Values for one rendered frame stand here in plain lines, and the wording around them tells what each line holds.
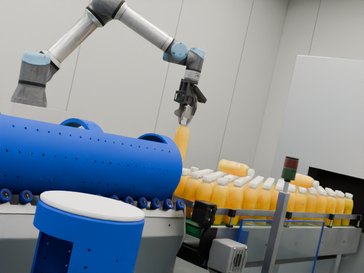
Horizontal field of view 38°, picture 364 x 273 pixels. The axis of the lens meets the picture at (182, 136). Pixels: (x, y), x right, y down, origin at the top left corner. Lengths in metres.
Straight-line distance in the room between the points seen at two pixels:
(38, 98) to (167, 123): 3.76
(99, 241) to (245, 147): 5.80
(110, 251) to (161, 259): 0.96
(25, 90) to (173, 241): 0.88
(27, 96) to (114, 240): 1.12
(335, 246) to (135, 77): 3.05
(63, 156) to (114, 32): 3.74
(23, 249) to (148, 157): 0.58
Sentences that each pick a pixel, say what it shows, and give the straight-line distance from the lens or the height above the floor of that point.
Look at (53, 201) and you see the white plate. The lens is 1.35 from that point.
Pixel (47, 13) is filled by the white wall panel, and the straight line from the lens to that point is 5.02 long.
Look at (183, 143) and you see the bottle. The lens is 2.49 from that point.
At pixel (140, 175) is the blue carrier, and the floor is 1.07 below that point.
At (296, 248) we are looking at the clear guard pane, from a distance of 2.82.
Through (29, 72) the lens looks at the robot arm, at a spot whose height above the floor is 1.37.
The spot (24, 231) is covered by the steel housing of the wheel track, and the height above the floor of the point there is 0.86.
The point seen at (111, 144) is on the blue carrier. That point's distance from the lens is 1.89.
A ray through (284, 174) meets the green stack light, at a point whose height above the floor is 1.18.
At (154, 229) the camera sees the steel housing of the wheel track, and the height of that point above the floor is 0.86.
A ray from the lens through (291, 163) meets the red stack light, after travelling 2.36.
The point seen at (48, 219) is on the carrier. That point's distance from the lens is 1.33.
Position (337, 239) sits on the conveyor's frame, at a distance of 3.34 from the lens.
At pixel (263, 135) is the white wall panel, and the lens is 7.15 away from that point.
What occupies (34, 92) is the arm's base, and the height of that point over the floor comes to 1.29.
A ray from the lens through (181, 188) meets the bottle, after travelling 2.38.
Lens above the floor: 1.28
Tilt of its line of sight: 1 degrees down
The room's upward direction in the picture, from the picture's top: 12 degrees clockwise
